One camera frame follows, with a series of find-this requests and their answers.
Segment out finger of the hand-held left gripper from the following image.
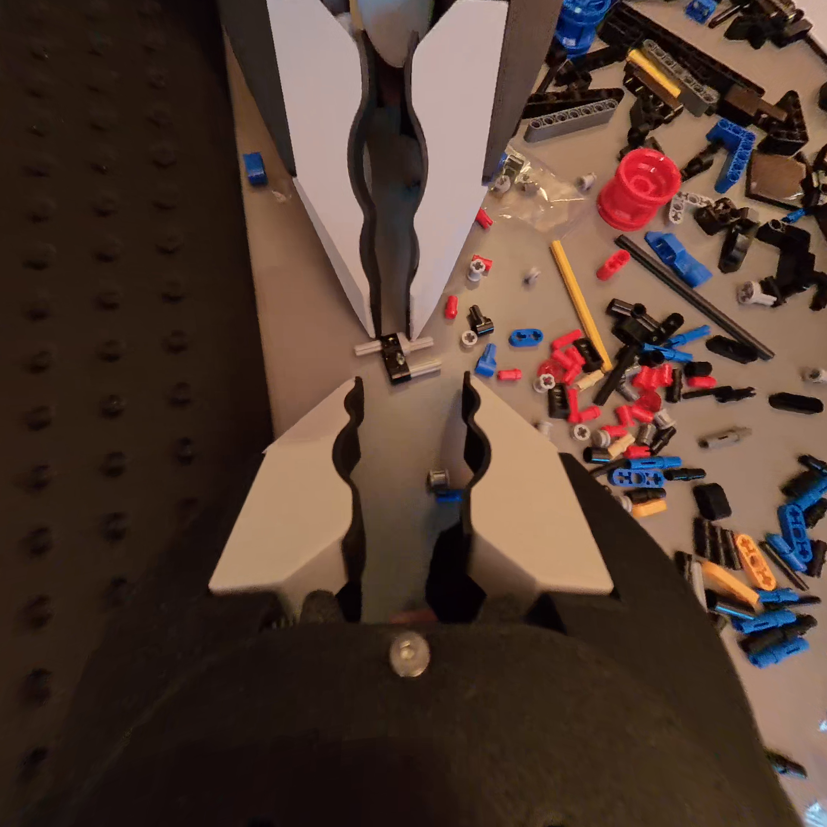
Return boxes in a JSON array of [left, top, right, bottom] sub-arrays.
[[266, 0, 380, 340], [404, 0, 509, 341]]

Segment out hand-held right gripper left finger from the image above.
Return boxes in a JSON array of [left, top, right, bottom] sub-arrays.
[[207, 376, 367, 624]]

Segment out blue angle connector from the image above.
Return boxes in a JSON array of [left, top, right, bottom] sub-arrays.
[[475, 342, 522, 382]]

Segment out long black axle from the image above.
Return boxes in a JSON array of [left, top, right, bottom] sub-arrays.
[[614, 234, 775, 361]]

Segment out clear plastic bag with parts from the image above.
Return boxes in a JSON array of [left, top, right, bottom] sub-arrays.
[[491, 145, 585, 231]]

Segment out red wheel hub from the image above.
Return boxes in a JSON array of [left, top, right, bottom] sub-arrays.
[[597, 149, 682, 231]]

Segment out pile of large black beams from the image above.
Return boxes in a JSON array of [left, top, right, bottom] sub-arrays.
[[523, 0, 827, 305]]

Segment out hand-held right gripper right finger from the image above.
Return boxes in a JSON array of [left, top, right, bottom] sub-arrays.
[[425, 371, 615, 624]]

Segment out pile of small building pieces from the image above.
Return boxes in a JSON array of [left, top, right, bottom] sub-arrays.
[[533, 297, 827, 669]]

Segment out light grey angled beam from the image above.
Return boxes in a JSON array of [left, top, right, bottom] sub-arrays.
[[667, 192, 712, 225]]

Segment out black dimpled panel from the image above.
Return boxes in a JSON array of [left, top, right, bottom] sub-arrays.
[[0, 0, 272, 827]]

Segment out blue wheel hub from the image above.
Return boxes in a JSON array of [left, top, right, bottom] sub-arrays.
[[554, 0, 611, 53]]

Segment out grey pin assembly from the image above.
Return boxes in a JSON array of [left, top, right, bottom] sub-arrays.
[[354, 333, 442, 385]]

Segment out blue curved panel piece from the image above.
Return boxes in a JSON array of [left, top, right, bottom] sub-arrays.
[[645, 231, 713, 288]]

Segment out blue angled beam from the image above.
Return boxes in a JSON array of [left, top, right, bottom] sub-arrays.
[[706, 119, 757, 195]]

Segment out grey long beam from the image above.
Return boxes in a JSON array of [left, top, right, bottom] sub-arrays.
[[523, 103, 618, 143]]

